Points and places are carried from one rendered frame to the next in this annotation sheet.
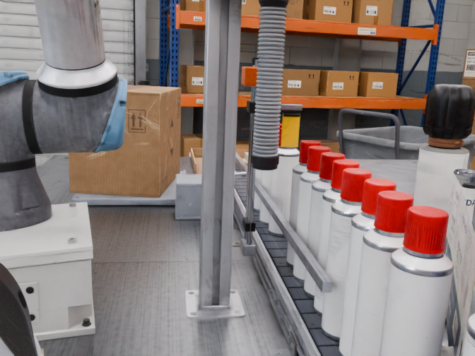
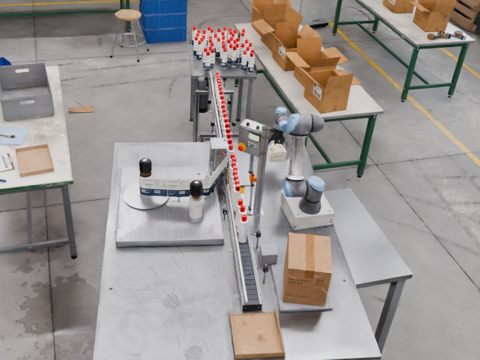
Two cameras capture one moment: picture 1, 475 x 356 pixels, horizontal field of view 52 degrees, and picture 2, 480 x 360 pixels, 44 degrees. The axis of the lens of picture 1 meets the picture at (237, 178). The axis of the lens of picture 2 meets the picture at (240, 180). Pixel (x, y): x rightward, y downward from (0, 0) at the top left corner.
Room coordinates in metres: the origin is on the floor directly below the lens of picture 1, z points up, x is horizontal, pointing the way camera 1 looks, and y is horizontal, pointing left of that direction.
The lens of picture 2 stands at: (3.84, -0.15, 3.38)
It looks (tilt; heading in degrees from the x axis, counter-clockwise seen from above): 36 degrees down; 179
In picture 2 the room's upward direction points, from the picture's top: 5 degrees clockwise
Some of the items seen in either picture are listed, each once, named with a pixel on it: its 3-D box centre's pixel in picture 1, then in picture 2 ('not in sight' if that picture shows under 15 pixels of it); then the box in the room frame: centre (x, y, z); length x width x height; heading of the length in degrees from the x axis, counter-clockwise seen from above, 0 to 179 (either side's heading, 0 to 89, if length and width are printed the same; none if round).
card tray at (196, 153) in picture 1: (228, 161); (256, 332); (1.75, 0.04, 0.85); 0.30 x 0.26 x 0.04; 8
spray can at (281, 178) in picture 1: (284, 181); (239, 212); (0.91, -0.09, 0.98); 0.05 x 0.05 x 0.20
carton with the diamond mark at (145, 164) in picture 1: (129, 135); (306, 268); (1.38, 0.31, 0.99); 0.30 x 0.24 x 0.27; 177
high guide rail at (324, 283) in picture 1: (251, 177); (248, 230); (1.05, -0.03, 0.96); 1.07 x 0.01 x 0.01; 8
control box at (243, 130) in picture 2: not in sight; (253, 138); (0.65, -0.04, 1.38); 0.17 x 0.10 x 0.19; 63
